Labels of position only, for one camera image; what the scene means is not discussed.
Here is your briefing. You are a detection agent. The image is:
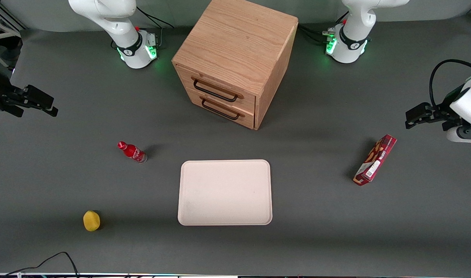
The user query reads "white metal tube frame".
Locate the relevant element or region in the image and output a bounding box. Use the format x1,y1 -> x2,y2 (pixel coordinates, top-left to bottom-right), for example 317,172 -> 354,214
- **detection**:
0,15 -> 22,70

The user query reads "black base cable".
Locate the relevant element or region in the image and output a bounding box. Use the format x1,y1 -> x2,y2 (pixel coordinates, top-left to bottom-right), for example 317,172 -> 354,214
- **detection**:
298,24 -> 330,38
301,31 -> 332,46
137,6 -> 175,29

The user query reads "red snack box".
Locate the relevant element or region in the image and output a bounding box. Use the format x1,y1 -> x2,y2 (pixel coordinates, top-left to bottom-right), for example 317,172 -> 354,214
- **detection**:
353,134 -> 397,186

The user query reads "thin black table cable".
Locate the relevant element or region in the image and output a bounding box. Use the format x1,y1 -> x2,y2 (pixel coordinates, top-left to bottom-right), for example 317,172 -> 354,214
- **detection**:
6,252 -> 80,278

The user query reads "wooden drawer cabinet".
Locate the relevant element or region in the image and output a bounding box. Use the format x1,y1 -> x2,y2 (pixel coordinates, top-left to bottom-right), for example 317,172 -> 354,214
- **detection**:
172,0 -> 299,131

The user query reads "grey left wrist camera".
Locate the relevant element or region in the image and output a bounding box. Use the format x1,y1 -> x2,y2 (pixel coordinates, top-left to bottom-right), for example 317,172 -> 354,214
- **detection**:
447,125 -> 471,144

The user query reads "cream plastic tray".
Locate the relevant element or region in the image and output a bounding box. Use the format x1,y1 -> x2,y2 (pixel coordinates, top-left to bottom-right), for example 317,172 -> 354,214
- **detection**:
178,159 -> 273,226

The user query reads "yellow lemon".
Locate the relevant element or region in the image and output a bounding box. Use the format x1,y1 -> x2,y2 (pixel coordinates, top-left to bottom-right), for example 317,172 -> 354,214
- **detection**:
83,210 -> 101,232

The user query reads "aluminium frame rail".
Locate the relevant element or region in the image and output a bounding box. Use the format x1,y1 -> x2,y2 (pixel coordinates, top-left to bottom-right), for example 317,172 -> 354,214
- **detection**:
0,4 -> 27,31

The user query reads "wooden drawer with handle strip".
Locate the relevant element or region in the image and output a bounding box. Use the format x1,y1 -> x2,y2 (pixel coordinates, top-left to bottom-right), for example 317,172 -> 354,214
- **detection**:
176,64 -> 256,114
186,88 -> 256,130

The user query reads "red soda bottle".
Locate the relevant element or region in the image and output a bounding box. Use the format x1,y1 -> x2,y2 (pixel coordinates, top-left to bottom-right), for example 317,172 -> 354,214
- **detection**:
117,141 -> 147,164

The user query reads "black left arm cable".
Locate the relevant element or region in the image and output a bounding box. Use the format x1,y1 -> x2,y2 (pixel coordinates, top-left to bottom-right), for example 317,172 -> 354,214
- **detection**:
430,59 -> 471,110

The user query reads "black metal drawer handle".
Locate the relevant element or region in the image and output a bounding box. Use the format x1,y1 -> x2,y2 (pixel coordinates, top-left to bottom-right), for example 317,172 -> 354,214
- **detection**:
201,98 -> 241,121
192,78 -> 239,103

